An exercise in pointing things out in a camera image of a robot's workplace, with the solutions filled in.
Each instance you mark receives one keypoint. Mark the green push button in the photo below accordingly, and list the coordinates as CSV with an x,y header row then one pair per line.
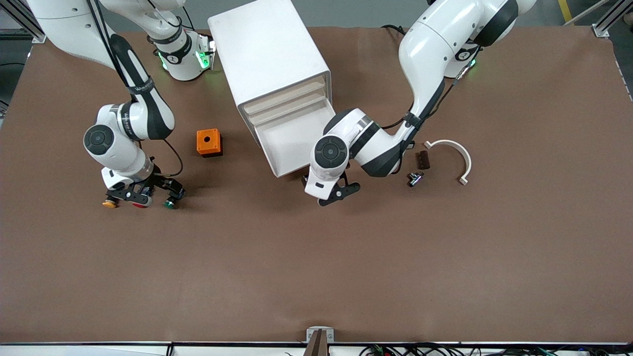
x,y
170,204

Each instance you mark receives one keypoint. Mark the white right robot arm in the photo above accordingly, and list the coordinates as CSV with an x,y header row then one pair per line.
x,y
180,66

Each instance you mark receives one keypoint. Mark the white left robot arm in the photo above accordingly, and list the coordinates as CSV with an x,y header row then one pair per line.
x,y
430,39

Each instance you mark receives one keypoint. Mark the yellow push button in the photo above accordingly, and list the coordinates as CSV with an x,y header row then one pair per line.
x,y
110,203

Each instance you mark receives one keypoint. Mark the orange box with hole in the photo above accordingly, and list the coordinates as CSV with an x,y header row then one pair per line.
x,y
202,143

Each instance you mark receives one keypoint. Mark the brown table mat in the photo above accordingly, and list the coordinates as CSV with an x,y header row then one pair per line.
x,y
316,247

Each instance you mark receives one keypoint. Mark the brown terminal block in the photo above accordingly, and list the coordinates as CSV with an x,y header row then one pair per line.
x,y
424,160

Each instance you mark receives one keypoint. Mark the silver key switch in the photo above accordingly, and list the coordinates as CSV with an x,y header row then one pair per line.
x,y
415,179

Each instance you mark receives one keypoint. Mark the white curved bracket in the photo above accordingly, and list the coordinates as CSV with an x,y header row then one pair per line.
x,y
462,150

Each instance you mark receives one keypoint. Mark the grey metal mounting bracket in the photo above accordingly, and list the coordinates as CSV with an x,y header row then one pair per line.
x,y
330,336

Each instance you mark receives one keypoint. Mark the brown post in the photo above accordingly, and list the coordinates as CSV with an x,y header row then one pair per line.
x,y
316,346

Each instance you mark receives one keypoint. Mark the aluminium frame profile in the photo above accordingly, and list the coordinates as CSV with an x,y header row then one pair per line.
x,y
37,33
608,17

